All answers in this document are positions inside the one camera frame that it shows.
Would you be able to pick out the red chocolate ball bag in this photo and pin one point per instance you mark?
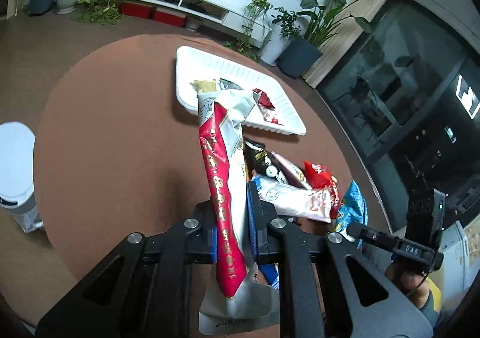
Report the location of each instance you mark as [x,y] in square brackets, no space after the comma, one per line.
[320,177]

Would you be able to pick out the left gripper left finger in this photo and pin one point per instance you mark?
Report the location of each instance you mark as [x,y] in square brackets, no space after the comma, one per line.
[172,255]

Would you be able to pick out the white round trash bin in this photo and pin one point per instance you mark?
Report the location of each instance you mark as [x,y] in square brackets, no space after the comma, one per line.
[17,187]

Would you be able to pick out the person right hand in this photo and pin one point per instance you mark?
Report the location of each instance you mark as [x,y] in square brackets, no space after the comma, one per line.
[412,285]

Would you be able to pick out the white tv cabinet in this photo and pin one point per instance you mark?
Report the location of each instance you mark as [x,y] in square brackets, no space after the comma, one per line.
[212,13]

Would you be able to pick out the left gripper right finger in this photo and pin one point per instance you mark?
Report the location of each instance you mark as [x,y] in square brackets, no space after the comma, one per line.
[275,240]

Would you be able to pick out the white tall plant pot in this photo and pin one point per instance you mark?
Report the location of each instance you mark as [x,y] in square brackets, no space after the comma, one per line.
[273,46]

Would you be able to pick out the black snack packet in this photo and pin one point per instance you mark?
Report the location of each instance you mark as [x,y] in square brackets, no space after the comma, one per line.
[261,161]

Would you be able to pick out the red white long packet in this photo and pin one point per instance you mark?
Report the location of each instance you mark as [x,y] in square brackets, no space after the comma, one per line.
[234,302]

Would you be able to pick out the white plastic tray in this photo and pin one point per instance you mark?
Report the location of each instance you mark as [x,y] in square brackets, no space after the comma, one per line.
[194,64]

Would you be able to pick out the white yellow cartoon packet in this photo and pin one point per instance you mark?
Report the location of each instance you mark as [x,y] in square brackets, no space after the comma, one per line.
[293,174]

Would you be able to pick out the red patterned nut snack packet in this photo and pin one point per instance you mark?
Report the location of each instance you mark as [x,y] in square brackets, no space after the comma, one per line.
[266,107]

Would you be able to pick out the red storage box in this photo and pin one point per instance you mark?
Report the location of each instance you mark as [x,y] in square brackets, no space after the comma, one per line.
[154,13]

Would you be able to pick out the blue cake snack packet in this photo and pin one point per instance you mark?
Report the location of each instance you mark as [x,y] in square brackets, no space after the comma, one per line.
[270,272]

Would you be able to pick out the silver white snack wrapper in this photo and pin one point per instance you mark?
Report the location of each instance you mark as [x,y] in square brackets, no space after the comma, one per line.
[290,201]

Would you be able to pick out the right blue plant pot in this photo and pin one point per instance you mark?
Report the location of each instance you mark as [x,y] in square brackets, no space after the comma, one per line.
[297,58]

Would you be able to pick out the light blue snack bag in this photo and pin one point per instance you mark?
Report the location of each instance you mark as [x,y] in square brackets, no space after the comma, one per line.
[353,208]

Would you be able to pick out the clear green-edged seed packet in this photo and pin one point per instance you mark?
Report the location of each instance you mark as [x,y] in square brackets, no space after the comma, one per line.
[228,85]

